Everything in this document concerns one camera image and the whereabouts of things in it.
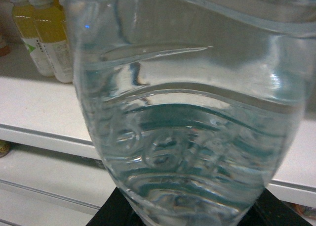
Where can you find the yellow juice bottle white cap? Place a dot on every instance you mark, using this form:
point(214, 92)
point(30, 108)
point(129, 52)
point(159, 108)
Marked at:
point(22, 14)

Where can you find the water bottle athletes label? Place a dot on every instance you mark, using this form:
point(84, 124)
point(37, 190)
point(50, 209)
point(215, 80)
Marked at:
point(192, 104)

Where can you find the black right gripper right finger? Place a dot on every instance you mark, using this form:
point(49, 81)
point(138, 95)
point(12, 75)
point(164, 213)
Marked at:
point(270, 211)

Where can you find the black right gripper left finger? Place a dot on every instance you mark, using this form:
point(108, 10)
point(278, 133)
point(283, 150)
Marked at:
point(116, 211)

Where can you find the white upper shelf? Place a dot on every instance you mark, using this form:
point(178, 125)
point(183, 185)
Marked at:
point(43, 112)

